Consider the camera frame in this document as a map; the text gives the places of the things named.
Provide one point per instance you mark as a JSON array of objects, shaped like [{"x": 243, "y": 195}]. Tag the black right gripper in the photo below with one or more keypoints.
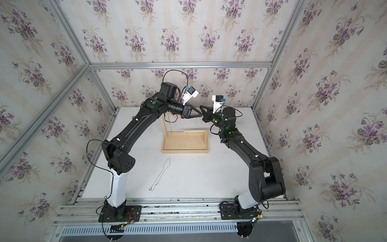
[{"x": 207, "y": 115}]

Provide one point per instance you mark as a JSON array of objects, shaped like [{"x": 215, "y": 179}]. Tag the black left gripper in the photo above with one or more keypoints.
[{"x": 186, "y": 113}]

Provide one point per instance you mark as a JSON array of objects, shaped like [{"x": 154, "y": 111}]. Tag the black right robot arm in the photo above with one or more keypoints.
[{"x": 265, "y": 174}]

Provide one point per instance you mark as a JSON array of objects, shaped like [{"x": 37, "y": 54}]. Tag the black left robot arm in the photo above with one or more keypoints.
[{"x": 169, "y": 99}]

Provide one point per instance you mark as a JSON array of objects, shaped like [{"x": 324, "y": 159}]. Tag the wooden jewelry display stand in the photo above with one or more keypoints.
[{"x": 183, "y": 142}]

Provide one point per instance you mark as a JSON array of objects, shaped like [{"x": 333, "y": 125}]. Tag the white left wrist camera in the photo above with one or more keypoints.
[{"x": 190, "y": 92}]

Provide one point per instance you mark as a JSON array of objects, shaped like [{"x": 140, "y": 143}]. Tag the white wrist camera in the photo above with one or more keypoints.
[
  {"x": 218, "y": 102},
  {"x": 190, "y": 92}
]

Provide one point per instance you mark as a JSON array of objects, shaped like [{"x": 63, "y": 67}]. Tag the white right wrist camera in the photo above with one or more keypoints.
[{"x": 218, "y": 102}]

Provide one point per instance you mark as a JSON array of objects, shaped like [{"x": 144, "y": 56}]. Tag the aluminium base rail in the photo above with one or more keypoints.
[{"x": 173, "y": 216}]

